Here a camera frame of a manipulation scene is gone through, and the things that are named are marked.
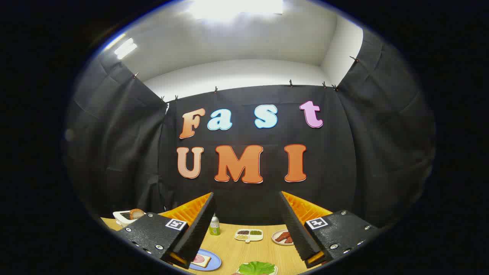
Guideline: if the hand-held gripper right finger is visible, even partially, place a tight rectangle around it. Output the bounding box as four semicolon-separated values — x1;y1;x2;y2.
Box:
279;191;381;269

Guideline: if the row of black cloth clips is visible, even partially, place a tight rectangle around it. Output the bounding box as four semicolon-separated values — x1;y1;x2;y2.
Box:
133;55;359;102

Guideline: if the blue plate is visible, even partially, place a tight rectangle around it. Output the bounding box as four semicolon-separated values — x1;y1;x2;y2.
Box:
189;249;222;272

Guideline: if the white divided dish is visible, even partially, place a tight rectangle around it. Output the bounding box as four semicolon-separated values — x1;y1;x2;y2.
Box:
234;228;264;243

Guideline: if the white rounded square plate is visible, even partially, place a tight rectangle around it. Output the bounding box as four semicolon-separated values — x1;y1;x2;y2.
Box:
234;265;278;275

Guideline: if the white round plate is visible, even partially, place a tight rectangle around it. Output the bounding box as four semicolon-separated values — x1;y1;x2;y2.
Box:
272;229;295;246

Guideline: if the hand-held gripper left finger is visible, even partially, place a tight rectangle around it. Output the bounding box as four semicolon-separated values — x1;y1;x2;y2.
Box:
116;192;217;270

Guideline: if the bread slice under ham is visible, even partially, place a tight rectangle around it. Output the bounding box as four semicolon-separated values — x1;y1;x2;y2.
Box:
191;254;212;268

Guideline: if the small ceiling light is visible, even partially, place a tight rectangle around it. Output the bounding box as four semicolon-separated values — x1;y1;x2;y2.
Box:
115;37;138;60

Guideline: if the silver bottle with green label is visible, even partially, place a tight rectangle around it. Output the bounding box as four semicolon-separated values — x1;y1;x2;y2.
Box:
209;213;221;236

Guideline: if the green lettuce leaf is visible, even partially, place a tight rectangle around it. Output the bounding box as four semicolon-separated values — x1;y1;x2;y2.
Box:
239;261;275;275

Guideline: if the white toaster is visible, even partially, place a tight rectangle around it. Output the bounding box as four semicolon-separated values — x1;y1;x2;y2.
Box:
113;209;146;226

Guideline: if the large ceiling light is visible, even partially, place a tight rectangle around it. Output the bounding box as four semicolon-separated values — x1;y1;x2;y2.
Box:
187;0;284;19

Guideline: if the black backdrop cloth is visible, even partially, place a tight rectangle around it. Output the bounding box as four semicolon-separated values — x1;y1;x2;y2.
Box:
63;29;436;230

